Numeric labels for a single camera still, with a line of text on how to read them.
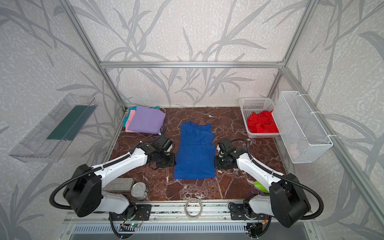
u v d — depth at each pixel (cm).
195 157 94
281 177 43
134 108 123
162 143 67
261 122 105
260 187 82
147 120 108
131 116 112
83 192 42
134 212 70
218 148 82
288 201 41
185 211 74
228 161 61
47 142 64
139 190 76
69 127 63
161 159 69
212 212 75
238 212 73
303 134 61
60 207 43
